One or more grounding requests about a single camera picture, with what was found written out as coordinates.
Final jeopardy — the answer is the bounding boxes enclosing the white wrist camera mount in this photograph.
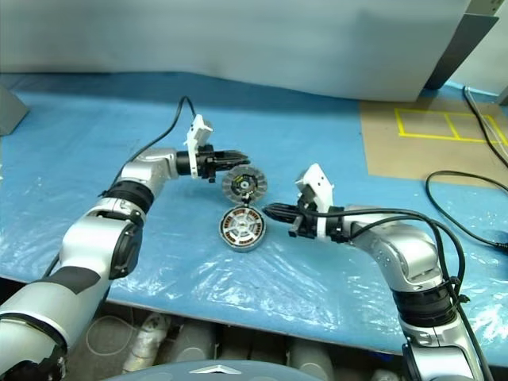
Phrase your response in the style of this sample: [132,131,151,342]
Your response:
[184,114,214,178]
[294,162,337,239]

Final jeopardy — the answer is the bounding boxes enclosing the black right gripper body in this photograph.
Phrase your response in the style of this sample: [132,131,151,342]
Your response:
[287,197,319,240]

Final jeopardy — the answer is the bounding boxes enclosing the silver finned motor cover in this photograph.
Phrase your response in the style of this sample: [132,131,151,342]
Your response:
[221,165,269,206]

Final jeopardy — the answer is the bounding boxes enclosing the blue plastic table cover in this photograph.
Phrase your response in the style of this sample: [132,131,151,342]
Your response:
[0,72,508,354]

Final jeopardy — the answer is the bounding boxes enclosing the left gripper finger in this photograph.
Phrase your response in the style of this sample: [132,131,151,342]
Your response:
[216,149,249,161]
[216,158,252,170]

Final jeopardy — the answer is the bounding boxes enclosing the black looped cable with plug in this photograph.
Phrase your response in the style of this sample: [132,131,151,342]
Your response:
[425,170,508,252]

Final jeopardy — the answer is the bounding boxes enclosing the grey metal wedge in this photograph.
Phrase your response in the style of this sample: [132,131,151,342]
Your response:
[0,85,31,137]

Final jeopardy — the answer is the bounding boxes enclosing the white backdrop board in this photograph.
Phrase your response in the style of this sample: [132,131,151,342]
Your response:
[0,0,471,103]

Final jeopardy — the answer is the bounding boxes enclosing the dark grey slanted panel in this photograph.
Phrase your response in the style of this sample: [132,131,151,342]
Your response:
[423,13,500,90]

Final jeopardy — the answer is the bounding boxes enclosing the white crumpled bottle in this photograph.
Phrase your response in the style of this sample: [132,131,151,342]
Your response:
[125,313,170,374]

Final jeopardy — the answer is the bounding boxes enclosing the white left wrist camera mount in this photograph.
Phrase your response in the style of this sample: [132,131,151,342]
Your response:
[184,114,214,178]

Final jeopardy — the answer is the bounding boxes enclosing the silver motor base copper windings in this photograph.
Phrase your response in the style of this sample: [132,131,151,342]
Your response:
[217,205,267,253]

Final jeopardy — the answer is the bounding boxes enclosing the thin white wire loop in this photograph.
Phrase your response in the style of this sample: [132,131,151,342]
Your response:
[85,315,134,356]

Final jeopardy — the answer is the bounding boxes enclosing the grey plastic cylinder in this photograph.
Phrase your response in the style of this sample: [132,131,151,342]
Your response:
[289,339,334,381]
[174,321,217,364]

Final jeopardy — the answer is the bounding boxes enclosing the grey rounded shape white chevron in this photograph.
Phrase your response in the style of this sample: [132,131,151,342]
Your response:
[101,360,318,381]

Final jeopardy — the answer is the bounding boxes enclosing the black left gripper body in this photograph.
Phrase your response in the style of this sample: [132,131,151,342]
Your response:
[196,144,220,185]

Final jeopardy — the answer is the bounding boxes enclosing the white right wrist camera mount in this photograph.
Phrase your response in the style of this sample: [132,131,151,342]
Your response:
[294,162,337,239]

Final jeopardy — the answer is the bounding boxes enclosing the brown cardboard sheet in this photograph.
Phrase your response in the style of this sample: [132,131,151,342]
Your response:
[359,97,508,188]

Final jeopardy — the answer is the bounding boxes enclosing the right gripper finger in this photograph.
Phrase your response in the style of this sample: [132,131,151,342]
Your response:
[263,202,299,214]
[265,211,302,224]

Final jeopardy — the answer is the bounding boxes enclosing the thin white cable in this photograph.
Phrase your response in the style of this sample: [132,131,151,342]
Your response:
[466,89,508,154]

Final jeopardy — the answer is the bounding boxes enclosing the long black straight cable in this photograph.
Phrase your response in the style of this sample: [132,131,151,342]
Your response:
[463,85,508,166]

